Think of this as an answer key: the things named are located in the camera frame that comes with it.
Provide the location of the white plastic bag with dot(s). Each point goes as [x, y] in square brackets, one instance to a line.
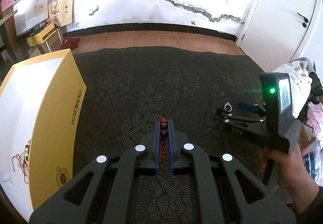
[298, 71]

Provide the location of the right hand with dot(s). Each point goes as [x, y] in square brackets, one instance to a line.
[292, 175]

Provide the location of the white paper shopping bag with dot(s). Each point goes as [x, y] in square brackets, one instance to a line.
[29, 14]

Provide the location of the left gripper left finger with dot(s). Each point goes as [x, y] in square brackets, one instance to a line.
[105, 190]

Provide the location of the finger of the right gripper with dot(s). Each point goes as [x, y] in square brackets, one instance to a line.
[242, 125]
[251, 108]

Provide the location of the yellow flat box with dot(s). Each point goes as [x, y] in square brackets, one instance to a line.
[42, 36]

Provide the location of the yellow white cardboard box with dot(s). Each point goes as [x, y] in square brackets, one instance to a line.
[41, 99]

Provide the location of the pink box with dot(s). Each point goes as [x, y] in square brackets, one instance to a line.
[6, 4]

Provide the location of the black door handle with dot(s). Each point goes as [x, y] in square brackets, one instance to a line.
[304, 19]

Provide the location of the brown kraft paper bag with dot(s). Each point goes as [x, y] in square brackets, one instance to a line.
[61, 12]

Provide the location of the black patterned tablecloth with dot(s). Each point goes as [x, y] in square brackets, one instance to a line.
[127, 90]

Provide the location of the white door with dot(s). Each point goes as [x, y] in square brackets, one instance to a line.
[275, 35]

